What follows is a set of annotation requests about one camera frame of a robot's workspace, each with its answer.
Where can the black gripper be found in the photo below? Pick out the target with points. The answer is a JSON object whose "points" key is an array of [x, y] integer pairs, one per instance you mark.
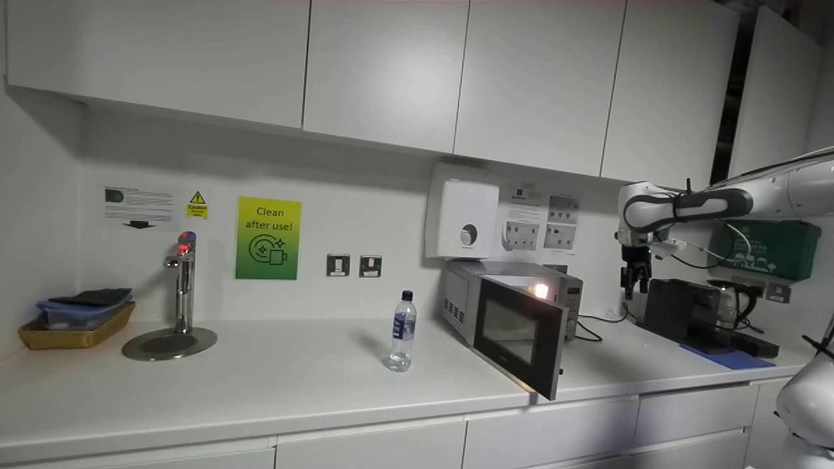
{"points": [[638, 270]]}

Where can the black microwave door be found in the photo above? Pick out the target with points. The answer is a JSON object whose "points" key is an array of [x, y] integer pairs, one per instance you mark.
{"points": [[523, 335]]}

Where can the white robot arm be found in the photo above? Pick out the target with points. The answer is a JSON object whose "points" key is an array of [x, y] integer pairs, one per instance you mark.
{"points": [[786, 192]]}

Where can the silver microwave oven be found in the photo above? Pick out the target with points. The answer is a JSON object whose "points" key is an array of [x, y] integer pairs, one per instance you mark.
{"points": [[463, 282]]}

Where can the black coffee machine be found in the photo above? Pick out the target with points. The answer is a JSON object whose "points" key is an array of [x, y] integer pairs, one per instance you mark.
{"points": [[704, 315]]}

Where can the blue mat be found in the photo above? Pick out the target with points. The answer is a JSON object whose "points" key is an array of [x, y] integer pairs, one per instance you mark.
{"points": [[731, 361]]}

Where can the green first aid box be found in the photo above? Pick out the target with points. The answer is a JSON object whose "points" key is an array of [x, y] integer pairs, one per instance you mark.
{"points": [[771, 249]]}

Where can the white paper towel dispenser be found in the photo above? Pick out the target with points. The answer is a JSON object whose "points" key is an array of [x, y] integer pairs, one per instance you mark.
{"points": [[463, 220]]}

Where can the white upper cabinets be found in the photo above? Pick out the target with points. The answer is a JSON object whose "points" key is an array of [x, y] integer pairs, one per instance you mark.
{"points": [[623, 90]]}

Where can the white cabinets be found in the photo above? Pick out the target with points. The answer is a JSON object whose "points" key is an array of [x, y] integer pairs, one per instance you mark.
{"points": [[698, 427], [623, 90]]}

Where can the white lower cabinets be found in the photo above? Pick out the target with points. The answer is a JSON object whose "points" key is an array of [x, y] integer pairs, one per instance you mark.
{"points": [[698, 427]]}

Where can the clear plastic water bottle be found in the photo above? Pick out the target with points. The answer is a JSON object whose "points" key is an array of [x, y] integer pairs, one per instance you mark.
{"points": [[403, 332]]}

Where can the green yellow clean sign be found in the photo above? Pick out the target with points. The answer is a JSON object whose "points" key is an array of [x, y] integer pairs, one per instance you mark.
{"points": [[266, 244]]}

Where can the small yellow warning sticker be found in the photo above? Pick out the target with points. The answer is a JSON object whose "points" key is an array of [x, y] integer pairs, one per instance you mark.
{"points": [[197, 206]]}

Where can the chrome tap with drip tray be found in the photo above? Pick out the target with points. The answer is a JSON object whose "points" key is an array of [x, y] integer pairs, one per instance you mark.
{"points": [[180, 336]]}

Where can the white notice label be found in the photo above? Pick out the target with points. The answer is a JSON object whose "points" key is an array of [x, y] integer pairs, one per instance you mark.
{"points": [[140, 206]]}

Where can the wicker basket with cloths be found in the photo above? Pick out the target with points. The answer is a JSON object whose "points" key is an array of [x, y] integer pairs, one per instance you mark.
{"points": [[80, 321]]}

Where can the right wall switch plate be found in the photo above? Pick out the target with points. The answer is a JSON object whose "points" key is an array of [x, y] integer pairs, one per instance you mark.
{"points": [[371, 266]]}

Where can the wall switch plate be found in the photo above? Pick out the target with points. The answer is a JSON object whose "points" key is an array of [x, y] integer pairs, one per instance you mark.
{"points": [[337, 266], [371, 266]]}

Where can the left wall switch plate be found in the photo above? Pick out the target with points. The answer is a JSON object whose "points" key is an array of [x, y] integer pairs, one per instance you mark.
{"points": [[337, 266]]}

